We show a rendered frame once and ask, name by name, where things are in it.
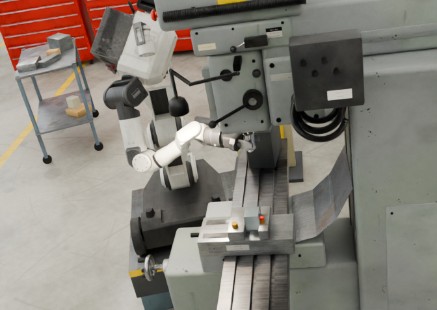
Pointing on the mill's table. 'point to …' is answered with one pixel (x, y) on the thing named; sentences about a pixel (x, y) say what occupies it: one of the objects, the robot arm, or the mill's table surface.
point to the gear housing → (214, 36)
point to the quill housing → (224, 67)
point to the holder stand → (266, 149)
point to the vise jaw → (237, 215)
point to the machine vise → (269, 231)
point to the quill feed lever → (249, 101)
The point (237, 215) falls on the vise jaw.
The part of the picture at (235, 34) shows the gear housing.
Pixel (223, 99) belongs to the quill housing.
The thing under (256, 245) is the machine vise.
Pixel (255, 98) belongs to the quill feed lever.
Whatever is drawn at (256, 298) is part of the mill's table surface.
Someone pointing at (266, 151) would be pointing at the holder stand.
